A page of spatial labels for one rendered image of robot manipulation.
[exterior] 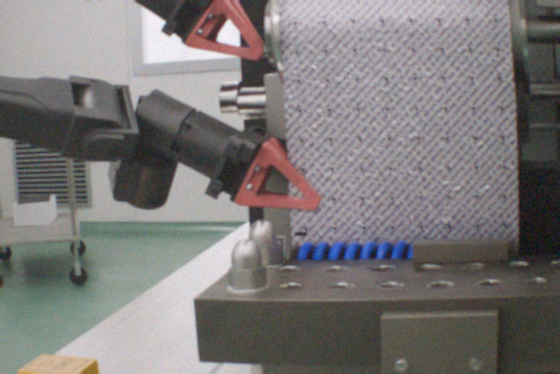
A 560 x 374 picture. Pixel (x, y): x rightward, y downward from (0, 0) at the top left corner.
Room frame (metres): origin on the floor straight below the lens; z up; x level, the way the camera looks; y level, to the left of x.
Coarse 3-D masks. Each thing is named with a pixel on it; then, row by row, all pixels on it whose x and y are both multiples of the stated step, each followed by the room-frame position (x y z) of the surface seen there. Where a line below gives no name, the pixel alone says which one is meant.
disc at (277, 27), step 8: (280, 0) 1.10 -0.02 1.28; (280, 8) 1.09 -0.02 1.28; (280, 16) 1.09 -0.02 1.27; (280, 24) 1.09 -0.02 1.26; (280, 32) 1.09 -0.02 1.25; (280, 40) 1.09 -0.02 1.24; (280, 48) 1.09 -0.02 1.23; (280, 56) 1.09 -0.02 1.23; (280, 64) 1.09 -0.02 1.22; (280, 72) 1.09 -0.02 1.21
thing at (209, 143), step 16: (192, 128) 1.09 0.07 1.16; (208, 128) 1.09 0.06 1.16; (224, 128) 1.10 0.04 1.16; (256, 128) 1.13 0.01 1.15; (192, 144) 1.09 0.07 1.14; (208, 144) 1.08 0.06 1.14; (224, 144) 1.08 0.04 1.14; (240, 144) 1.05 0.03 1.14; (176, 160) 1.11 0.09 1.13; (192, 160) 1.09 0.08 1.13; (208, 160) 1.08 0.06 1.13; (224, 160) 1.06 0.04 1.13; (208, 176) 1.10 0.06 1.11; (224, 176) 1.09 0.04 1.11; (208, 192) 1.06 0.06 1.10
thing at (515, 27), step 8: (272, 0) 1.11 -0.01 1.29; (512, 0) 1.05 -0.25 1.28; (272, 8) 1.11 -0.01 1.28; (512, 8) 1.04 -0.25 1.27; (272, 16) 1.10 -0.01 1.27; (512, 16) 1.04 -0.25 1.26; (272, 24) 1.10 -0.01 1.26; (512, 24) 1.04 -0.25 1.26; (520, 24) 1.04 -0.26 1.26; (272, 32) 1.10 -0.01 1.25; (512, 32) 1.04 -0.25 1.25; (520, 32) 1.04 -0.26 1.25; (272, 40) 1.10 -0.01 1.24; (512, 40) 1.04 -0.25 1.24; (520, 40) 1.04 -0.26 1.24; (272, 48) 1.10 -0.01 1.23; (512, 48) 1.04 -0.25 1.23; (520, 48) 1.04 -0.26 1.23; (512, 56) 1.05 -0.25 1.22; (520, 56) 1.04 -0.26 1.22; (520, 64) 1.05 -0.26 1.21; (520, 72) 1.06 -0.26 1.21; (520, 80) 1.07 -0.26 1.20
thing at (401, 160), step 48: (288, 96) 1.09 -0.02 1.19; (336, 96) 1.08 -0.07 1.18; (384, 96) 1.07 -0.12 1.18; (432, 96) 1.05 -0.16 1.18; (480, 96) 1.04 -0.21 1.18; (288, 144) 1.09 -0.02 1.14; (336, 144) 1.08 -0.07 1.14; (384, 144) 1.07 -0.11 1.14; (432, 144) 1.05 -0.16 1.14; (480, 144) 1.04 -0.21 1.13; (336, 192) 1.08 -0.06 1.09; (384, 192) 1.07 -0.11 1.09; (432, 192) 1.06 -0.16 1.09; (480, 192) 1.04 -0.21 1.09; (336, 240) 1.08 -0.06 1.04; (384, 240) 1.07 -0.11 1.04
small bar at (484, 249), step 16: (416, 240) 1.02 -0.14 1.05; (432, 240) 1.01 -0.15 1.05; (448, 240) 1.01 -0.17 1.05; (464, 240) 1.00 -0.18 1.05; (480, 240) 1.00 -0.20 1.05; (496, 240) 0.99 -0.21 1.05; (416, 256) 1.00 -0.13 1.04; (432, 256) 1.00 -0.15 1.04; (448, 256) 0.99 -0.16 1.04; (464, 256) 0.99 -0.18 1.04; (480, 256) 0.98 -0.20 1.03; (496, 256) 0.98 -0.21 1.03
